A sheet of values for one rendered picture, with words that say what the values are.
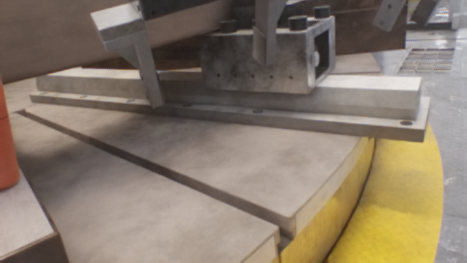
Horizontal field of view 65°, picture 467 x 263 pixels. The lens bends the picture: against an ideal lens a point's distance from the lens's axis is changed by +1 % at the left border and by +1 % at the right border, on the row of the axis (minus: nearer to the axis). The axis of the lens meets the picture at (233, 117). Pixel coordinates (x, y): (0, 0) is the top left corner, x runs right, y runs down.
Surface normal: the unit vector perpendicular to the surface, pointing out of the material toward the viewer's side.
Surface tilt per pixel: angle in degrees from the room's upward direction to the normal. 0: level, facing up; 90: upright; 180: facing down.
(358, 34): 90
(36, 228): 0
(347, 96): 71
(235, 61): 90
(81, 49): 90
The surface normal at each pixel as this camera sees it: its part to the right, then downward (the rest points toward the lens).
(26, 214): -0.11, -0.93
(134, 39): 0.47, 0.61
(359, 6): -0.12, 0.37
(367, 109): -0.49, 0.36
